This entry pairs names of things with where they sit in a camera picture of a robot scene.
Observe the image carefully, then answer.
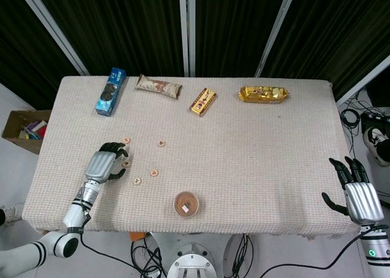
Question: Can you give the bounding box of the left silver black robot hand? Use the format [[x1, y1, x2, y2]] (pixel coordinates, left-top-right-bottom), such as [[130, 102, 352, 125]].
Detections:
[[84, 141, 130, 185]]

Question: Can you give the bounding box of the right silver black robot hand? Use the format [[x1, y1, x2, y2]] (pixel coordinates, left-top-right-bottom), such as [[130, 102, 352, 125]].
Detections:
[[321, 156, 385, 224]]

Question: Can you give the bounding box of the black white sneaker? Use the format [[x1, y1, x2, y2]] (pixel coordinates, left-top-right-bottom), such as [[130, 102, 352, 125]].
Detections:
[[363, 126, 390, 168]]

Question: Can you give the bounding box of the brown cardboard box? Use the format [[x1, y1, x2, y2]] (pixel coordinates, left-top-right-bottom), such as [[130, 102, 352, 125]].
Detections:
[[1, 109, 52, 155]]

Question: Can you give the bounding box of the blue cookie box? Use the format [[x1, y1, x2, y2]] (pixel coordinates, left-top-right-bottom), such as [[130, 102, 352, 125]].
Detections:
[[94, 66, 127, 117]]

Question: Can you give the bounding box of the purple booklet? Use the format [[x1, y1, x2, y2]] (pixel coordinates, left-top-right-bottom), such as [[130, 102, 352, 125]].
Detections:
[[24, 121, 49, 133]]

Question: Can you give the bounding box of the yellow blue booklet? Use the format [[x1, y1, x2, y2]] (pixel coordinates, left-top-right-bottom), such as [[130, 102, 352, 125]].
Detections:
[[18, 128, 43, 141]]

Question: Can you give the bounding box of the black power strip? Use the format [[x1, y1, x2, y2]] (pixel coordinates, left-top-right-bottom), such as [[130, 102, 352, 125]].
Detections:
[[361, 110, 390, 124]]

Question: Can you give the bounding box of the clear jar of rubber bands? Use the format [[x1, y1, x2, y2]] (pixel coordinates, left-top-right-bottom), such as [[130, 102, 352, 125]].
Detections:
[[172, 191, 200, 219]]

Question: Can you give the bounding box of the beige brown snack packet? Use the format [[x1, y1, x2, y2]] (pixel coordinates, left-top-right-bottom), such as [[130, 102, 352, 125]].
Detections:
[[135, 74, 183, 101]]

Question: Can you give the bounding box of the white shoe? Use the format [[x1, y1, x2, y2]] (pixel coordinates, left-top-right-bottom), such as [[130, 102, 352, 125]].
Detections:
[[0, 202, 25, 223]]

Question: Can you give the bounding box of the yellow red small carton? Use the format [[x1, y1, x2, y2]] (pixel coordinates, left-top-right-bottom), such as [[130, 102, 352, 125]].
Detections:
[[189, 87, 219, 118]]

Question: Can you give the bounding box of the beige waffle tablecloth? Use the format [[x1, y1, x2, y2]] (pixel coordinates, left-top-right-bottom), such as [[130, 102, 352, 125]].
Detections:
[[21, 75, 356, 238]]

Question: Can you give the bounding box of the silver robot torso column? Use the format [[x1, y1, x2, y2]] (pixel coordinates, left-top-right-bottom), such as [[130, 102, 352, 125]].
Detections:
[[166, 243, 219, 278]]

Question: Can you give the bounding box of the dark curtain panel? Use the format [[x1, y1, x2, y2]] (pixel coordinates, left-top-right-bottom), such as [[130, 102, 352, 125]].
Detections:
[[194, 0, 290, 77], [0, 0, 83, 108], [263, 0, 390, 101], [32, 0, 185, 77]]

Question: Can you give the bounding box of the gold foil snack packet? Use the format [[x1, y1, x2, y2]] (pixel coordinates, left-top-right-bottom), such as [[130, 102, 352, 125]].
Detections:
[[237, 85, 289, 104]]

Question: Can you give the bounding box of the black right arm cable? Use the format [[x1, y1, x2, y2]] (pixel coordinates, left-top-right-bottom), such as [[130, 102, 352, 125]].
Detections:
[[261, 224, 377, 276]]

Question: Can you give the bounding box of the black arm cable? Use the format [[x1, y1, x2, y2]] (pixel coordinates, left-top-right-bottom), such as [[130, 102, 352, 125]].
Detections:
[[78, 226, 144, 273], [261, 224, 377, 276]]

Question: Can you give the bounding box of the coiled black cable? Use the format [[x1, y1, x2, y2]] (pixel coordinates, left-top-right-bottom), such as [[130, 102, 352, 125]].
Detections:
[[340, 108, 361, 128]]

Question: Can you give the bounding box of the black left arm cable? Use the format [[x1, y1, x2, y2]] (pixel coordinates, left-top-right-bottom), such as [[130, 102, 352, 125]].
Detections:
[[78, 226, 144, 273]]

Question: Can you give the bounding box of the white round robot pedestal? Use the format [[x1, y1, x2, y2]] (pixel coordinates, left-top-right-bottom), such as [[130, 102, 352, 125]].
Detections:
[[148, 231, 245, 263]]

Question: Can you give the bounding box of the black cable bundle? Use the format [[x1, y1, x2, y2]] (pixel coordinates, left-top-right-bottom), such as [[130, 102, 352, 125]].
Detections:
[[231, 233, 254, 278], [130, 231, 168, 278]]

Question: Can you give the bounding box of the white double partition post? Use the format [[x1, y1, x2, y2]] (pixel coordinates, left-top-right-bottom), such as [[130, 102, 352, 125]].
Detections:
[[178, 0, 197, 77]]

